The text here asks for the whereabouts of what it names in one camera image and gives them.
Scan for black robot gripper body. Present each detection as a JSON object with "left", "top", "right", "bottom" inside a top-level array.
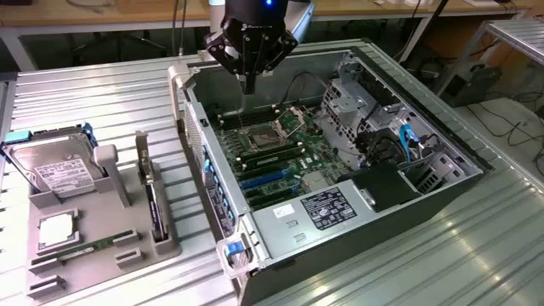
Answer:
[{"left": 219, "top": 0, "right": 291, "bottom": 60}]

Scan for graphics card with metal bracket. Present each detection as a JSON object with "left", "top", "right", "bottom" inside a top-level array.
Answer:
[{"left": 135, "top": 129, "right": 169, "bottom": 243}]

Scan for black RAM slot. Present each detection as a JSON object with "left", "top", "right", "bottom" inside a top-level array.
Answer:
[
  {"left": 221, "top": 112, "right": 280, "bottom": 131},
  {"left": 236, "top": 142, "right": 305, "bottom": 162},
  {"left": 240, "top": 152, "right": 301, "bottom": 173},
  {"left": 217, "top": 106, "right": 276, "bottom": 124}
]

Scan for metal CPU socket cover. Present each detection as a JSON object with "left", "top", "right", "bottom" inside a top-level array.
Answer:
[{"left": 273, "top": 106, "right": 309, "bottom": 131}]

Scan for black office chair base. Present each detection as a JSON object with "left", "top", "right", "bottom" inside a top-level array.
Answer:
[{"left": 69, "top": 30, "right": 169, "bottom": 57}]

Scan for metal drive cage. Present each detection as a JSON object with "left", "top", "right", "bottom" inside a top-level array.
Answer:
[{"left": 320, "top": 52, "right": 404, "bottom": 128}]

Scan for CPU socket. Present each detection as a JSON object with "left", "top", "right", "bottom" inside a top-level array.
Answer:
[{"left": 241, "top": 126, "right": 288, "bottom": 151}]

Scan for green motherboard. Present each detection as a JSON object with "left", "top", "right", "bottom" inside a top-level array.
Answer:
[{"left": 215, "top": 101, "right": 357, "bottom": 211}]

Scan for long PCIe expansion slot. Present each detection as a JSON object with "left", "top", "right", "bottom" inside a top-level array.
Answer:
[
  {"left": 249, "top": 196, "right": 296, "bottom": 210},
  {"left": 248, "top": 188, "right": 299, "bottom": 202},
  {"left": 240, "top": 170, "right": 285, "bottom": 188}
]

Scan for silver chipset heatsink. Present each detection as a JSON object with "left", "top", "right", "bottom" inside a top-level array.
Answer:
[{"left": 304, "top": 171, "right": 341, "bottom": 193}]

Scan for black box on floor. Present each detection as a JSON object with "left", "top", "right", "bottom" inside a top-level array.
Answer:
[{"left": 440, "top": 63, "right": 503, "bottom": 108}]

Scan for black plastic shroud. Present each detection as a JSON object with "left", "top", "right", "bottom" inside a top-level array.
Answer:
[{"left": 337, "top": 165, "right": 425, "bottom": 214}]

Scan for empty metal disk bay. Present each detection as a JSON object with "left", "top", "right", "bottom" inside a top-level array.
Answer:
[{"left": 399, "top": 152, "right": 484, "bottom": 196}]

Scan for silver hard disk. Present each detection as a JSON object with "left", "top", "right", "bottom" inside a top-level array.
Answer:
[{"left": 3, "top": 135, "right": 101, "bottom": 199}]

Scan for blue plastic disk carrier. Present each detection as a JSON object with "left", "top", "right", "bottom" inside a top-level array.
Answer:
[{"left": 0, "top": 122, "right": 97, "bottom": 160}]

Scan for aluminium slat side table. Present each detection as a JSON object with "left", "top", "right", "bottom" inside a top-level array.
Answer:
[{"left": 432, "top": 18, "right": 544, "bottom": 96}]

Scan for grey power supply unit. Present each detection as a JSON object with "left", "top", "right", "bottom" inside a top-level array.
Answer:
[{"left": 249, "top": 180, "right": 379, "bottom": 261}]

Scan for grey parts rack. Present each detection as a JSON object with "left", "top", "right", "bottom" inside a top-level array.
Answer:
[{"left": 24, "top": 130, "right": 184, "bottom": 299}]

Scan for open PC case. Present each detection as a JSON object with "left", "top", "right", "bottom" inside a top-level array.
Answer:
[{"left": 168, "top": 38, "right": 496, "bottom": 306}]

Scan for silver CPU chip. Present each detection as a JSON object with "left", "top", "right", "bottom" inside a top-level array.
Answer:
[{"left": 37, "top": 215, "right": 79, "bottom": 248}]

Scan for green RAM stick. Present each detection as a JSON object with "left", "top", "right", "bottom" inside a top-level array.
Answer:
[{"left": 55, "top": 231, "right": 132, "bottom": 261}]

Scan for black arcing wire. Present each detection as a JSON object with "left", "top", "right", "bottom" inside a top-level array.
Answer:
[{"left": 283, "top": 71, "right": 333, "bottom": 106}]

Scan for black hanging cable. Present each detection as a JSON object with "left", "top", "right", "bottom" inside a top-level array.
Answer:
[{"left": 169, "top": 0, "right": 189, "bottom": 55}]

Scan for wooden desk white frame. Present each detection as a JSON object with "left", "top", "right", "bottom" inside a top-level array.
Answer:
[
  {"left": 0, "top": 0, "right": 213, "bottom": 73},
  {"left": 312, "top": 0, "right": 532, "bottom": 64}
]

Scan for white cable on desk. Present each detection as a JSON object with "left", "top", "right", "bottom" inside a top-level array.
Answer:
[{"left": 65, "top": 0, "right": 116, "bottom": 14}]

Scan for black power wire bundle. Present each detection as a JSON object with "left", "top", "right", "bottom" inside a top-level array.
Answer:
[{"left": 355, "top": 129, "right": 404, "bottom": 170}]

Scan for blue SATA wire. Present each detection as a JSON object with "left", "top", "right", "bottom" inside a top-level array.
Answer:
[{"left": 397, "top": 122, "right": 416, "bottom": 165}]

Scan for black floor cables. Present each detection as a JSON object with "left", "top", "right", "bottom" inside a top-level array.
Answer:
[{"left": 467, "top": 92, "right": 544, "bottom": 148}]

